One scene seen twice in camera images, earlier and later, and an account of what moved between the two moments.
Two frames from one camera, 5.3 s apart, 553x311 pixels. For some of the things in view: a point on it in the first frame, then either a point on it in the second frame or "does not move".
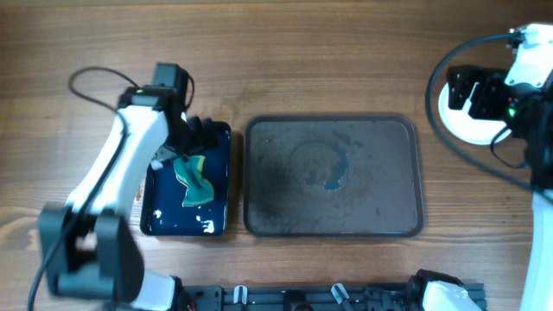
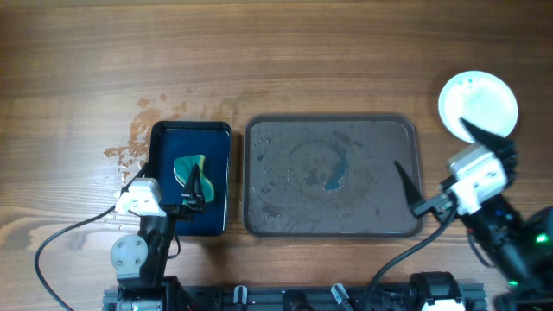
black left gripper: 204,134 -> 193,200
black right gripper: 491,85 -> 505,148
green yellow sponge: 200,189 does not move
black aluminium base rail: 299,298 does not move
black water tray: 163,193 does not move
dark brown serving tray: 333,176 does not move
